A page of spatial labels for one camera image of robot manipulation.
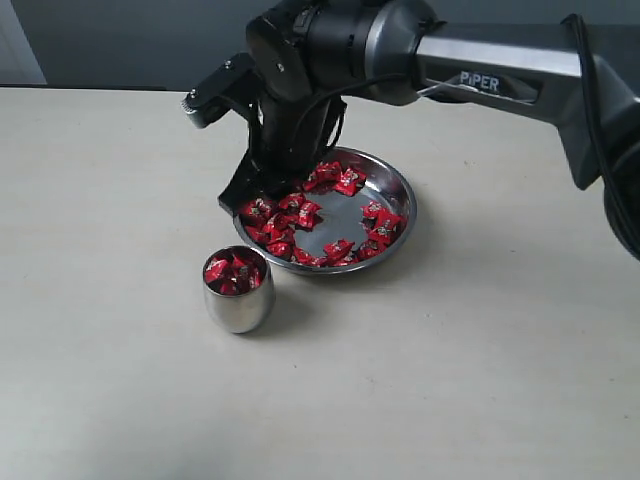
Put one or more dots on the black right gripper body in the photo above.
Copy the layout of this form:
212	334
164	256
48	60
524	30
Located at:
286	143

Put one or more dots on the red candy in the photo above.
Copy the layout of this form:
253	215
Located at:
259	209
246	274
387	227
217	269
351	181
324	173
337	251
308	215

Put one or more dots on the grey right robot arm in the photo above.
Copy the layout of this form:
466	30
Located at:
307	55

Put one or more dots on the round steel plate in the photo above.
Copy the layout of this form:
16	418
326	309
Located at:
342	217

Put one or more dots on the steel cup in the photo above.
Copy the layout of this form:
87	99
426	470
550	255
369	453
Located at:
234	312

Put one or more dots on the red wrapped candy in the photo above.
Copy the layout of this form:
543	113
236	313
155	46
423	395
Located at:
308	215
337	251
259	209
387	227
324	173
351	181

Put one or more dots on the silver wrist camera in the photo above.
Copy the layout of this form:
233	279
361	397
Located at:
234	86

